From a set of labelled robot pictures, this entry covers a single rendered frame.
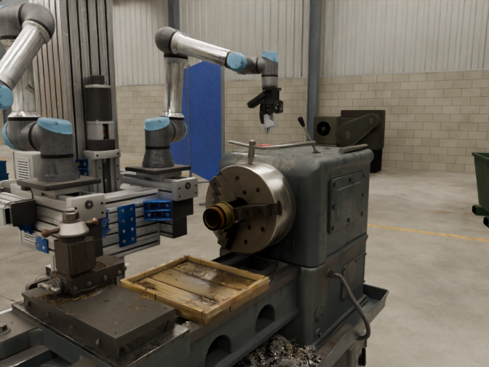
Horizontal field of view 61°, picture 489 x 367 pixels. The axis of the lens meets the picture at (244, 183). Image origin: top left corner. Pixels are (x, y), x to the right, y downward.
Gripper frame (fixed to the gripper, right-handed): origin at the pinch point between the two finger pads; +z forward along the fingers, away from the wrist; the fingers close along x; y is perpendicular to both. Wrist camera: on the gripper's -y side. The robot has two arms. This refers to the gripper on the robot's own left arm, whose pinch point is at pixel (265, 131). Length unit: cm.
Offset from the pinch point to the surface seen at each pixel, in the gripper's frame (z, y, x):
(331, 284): 58, 43, -17
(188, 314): 45, 34, -87
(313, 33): -222, -439, 888
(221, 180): 15, 17, -52
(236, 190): 18, 22, -50
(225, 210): 22, 26, -61
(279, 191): 17, 36, -45
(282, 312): 60, 38, -45
